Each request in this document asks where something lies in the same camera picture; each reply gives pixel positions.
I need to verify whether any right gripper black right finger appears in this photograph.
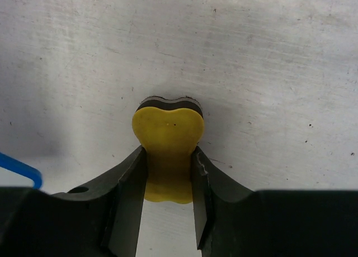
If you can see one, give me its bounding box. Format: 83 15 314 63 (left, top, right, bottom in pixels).
191 147 252 256

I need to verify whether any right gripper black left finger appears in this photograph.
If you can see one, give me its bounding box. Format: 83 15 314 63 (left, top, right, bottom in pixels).
54 146 148 256

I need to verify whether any yellow whiteboard eraser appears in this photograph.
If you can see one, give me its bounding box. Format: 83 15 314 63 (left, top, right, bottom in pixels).
132 96 205 204

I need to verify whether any blue framed whiteboard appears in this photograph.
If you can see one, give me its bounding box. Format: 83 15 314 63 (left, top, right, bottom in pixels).
0 153 43 189

